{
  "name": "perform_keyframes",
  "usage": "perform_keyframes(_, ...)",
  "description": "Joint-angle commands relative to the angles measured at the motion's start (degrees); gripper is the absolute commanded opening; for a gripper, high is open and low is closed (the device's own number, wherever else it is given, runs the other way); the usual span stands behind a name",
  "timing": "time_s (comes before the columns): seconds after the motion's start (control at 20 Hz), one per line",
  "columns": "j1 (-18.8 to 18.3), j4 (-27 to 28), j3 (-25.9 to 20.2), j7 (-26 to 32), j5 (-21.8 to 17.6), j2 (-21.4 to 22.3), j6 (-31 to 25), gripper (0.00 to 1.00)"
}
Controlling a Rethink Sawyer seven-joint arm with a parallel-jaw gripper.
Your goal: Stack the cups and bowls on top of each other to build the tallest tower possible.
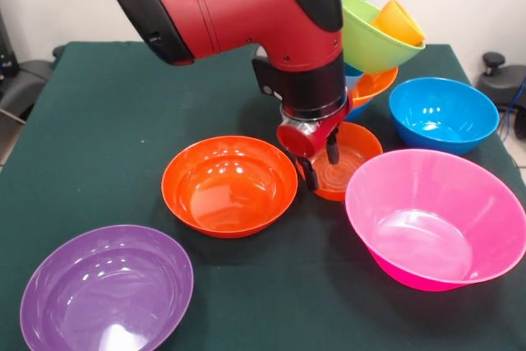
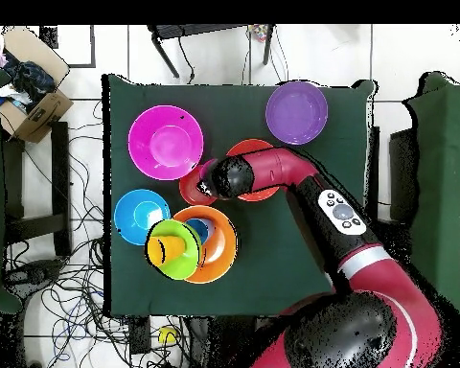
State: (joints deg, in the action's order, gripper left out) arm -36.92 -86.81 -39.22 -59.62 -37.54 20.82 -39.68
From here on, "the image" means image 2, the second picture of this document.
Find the dark clothes pile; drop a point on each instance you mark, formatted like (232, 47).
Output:
(30, 82)

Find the blue cup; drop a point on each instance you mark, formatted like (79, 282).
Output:
(199, 228)

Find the blue round bowl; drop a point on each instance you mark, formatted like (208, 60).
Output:
(134, 218)

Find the black pedestal foot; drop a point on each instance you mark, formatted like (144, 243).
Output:
(30, 274)

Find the small red bowl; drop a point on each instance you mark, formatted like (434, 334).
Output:
(189, 191)

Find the yellow ball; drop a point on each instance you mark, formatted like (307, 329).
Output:
(167, 335)

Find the purple bowl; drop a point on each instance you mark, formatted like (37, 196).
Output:
(297, 112)

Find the large orange bowl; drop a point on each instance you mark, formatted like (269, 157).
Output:
(226, 245)

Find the orange cup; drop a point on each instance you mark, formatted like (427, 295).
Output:
(170, 251)

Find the dark green table cloth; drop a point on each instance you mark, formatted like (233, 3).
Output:
(272, 249)

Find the cardboard box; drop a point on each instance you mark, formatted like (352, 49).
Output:
(42, 111)

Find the black metal frame table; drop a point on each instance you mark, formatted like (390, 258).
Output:
(199, 30)

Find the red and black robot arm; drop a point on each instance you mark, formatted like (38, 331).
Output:
(368, 268)

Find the black chair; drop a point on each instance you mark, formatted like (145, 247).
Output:
(402, 176)

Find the large red-orange bowl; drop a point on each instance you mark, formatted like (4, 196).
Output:
(249, 145)

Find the black power adapter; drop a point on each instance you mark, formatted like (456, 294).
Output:
(140, 333)

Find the pink bowl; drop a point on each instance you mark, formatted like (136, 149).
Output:
(166, 142)

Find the green bowl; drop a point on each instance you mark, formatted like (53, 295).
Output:
(184, 264)

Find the black bench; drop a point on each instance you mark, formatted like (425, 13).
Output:
(61, 184)

